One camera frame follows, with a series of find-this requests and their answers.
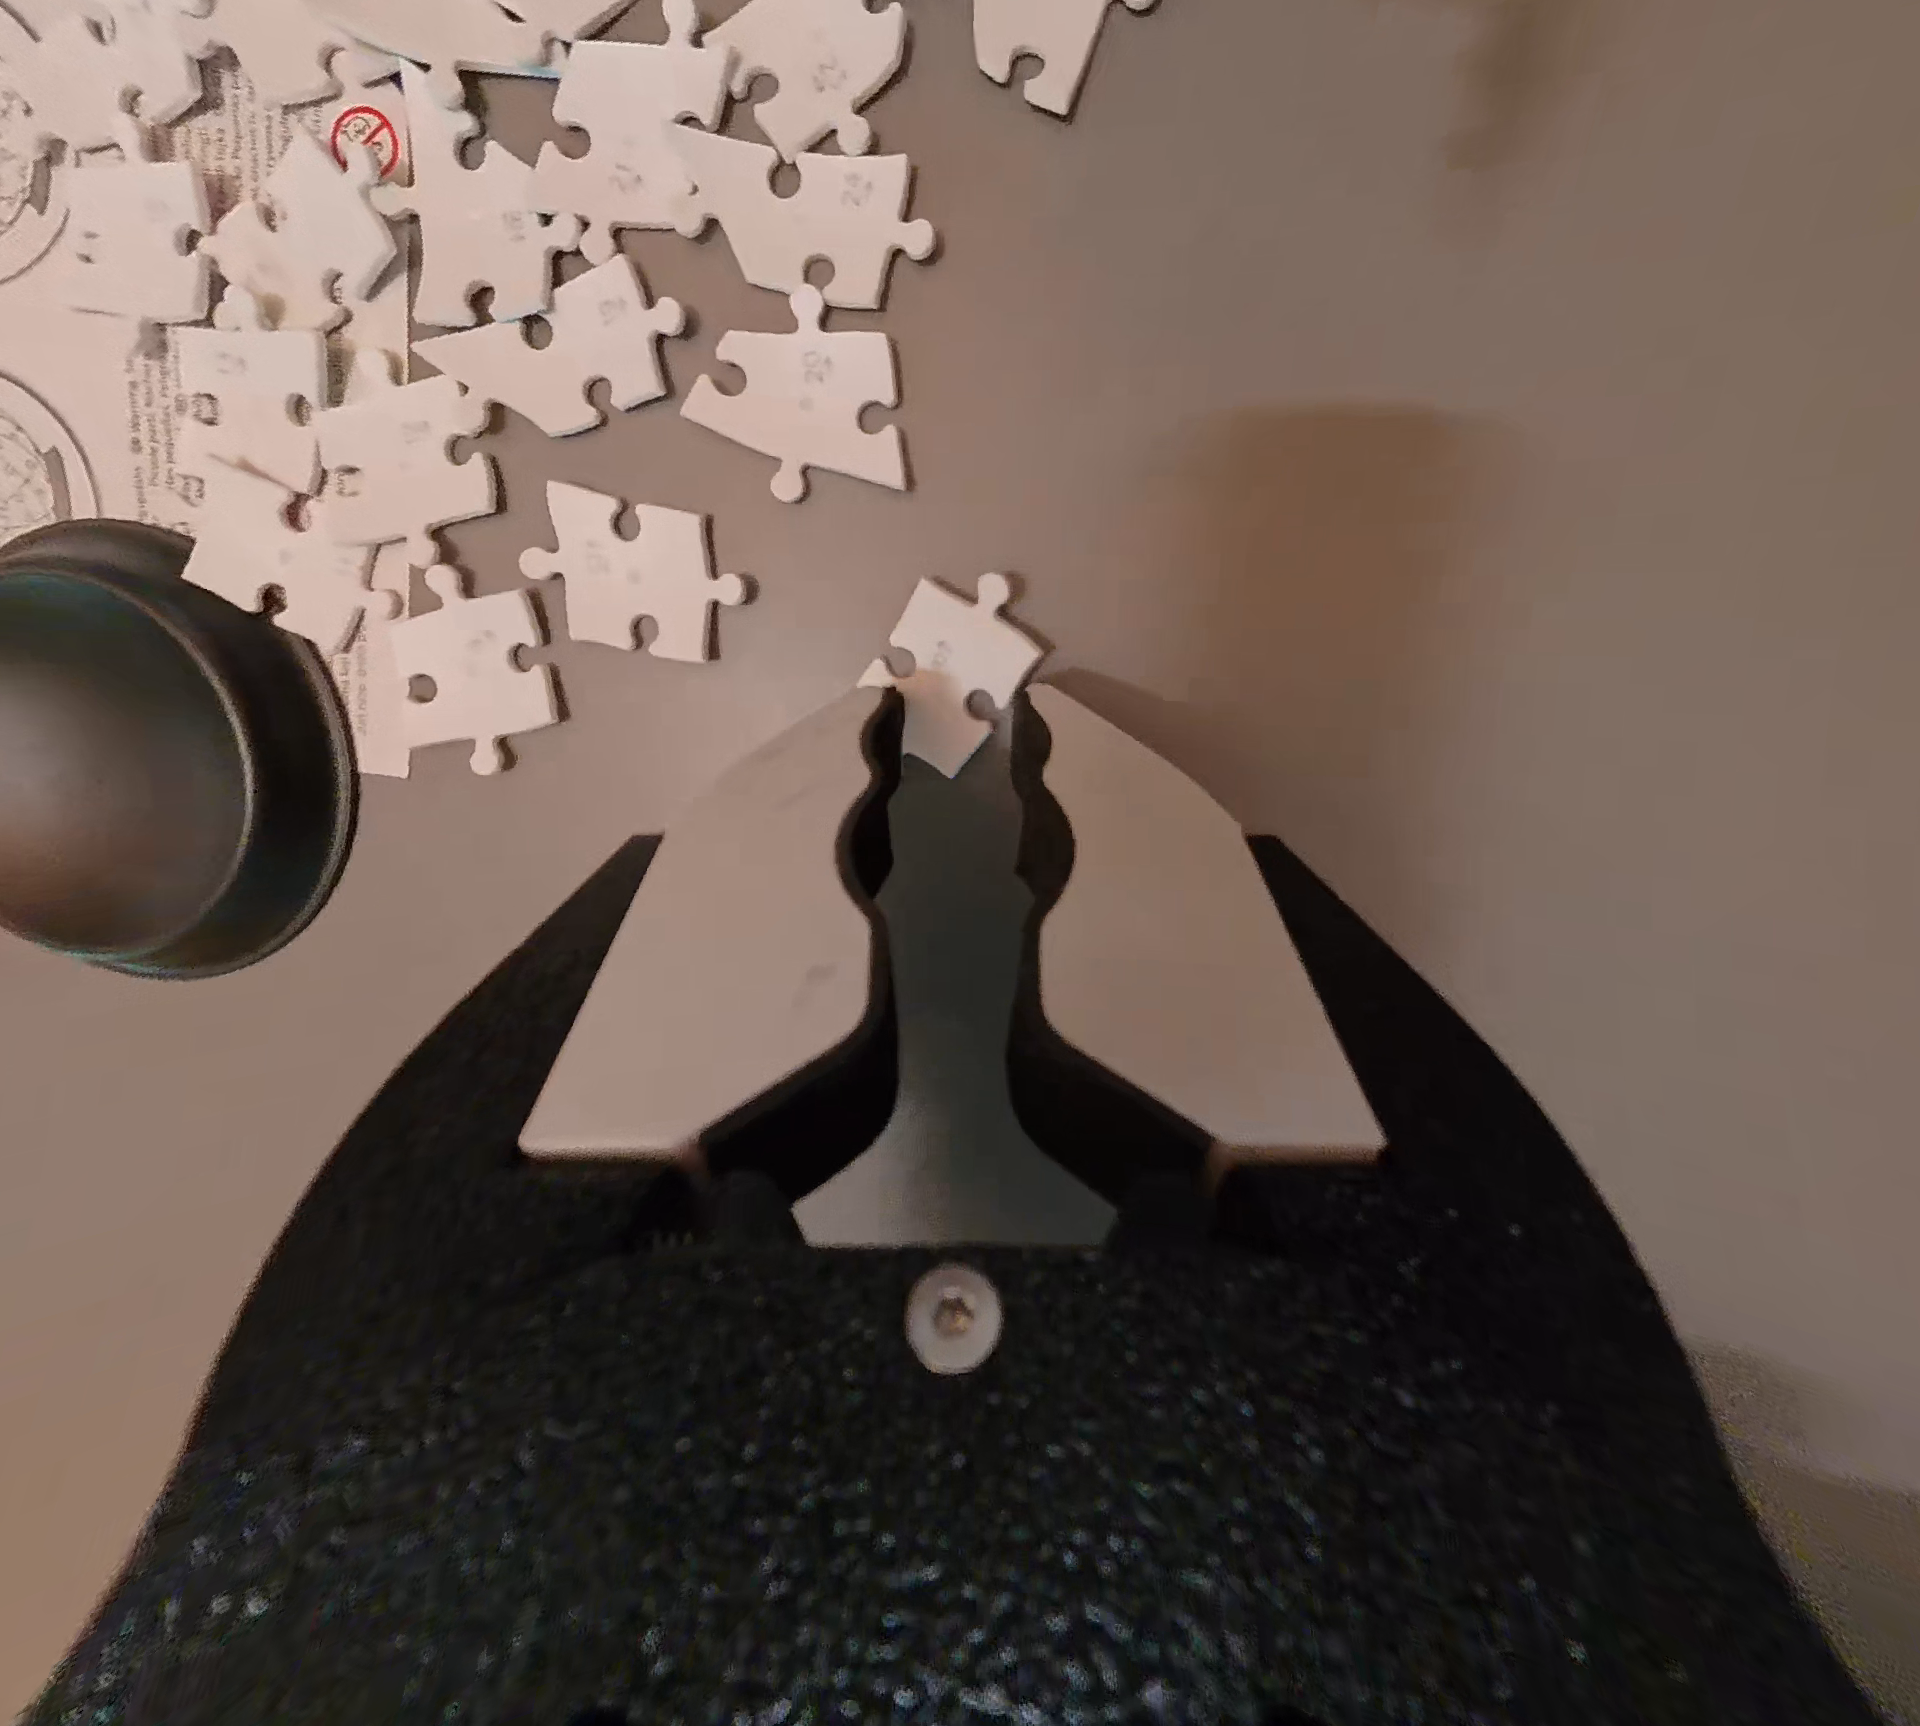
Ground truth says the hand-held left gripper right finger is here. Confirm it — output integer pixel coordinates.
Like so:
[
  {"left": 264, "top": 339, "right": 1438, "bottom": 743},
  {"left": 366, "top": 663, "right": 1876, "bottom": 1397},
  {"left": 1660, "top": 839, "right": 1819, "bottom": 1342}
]
[{"left": 1009, "top": 681, "right": 1385, "bottom": 1203}]

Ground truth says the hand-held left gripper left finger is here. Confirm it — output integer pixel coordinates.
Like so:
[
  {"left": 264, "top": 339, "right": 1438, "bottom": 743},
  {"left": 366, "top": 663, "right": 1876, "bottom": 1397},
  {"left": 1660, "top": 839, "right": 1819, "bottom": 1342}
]
[{"left": 516, "top": 682, "right": 904, "bottom": 1199}]

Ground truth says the curved white puzzle piece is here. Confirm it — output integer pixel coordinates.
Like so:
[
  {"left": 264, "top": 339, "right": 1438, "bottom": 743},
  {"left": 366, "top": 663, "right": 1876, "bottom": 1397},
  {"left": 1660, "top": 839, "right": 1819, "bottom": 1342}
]
[{"left": 854, "top": 572, "right": 1051, "bottom": 779}]

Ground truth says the pile of white puzzle pieces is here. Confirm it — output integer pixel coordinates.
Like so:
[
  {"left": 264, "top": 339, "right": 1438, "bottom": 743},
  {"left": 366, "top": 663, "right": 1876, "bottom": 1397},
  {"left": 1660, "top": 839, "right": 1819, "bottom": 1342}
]
[{"left": 0, "top": 0, "right": 1264, "bottom": 780}]

